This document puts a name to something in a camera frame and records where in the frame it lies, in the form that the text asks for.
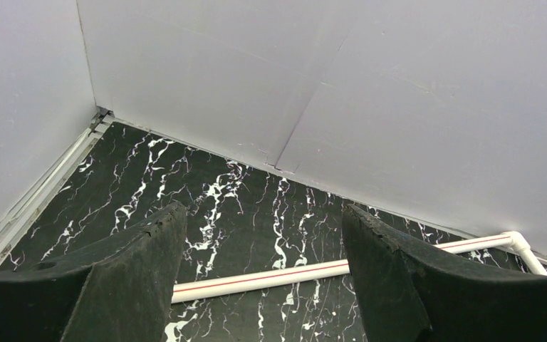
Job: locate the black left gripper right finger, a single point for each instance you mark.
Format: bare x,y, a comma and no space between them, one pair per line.
409,290

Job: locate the white PVC pipe frame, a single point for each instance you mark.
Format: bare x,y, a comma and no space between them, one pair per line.
514,241

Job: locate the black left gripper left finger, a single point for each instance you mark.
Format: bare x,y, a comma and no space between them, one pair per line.
119,288

